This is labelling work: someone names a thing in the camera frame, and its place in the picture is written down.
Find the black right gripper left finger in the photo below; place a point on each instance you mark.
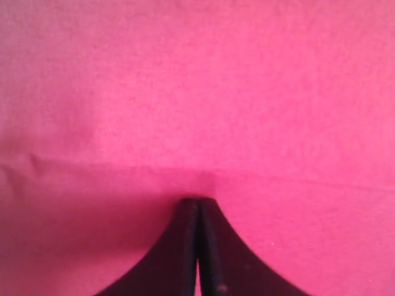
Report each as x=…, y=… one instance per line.
x=169, y=267

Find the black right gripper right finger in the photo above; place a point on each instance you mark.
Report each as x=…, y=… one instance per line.
x=227, y=266

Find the red table cloth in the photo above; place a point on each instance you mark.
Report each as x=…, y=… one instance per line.
x=111, y=111

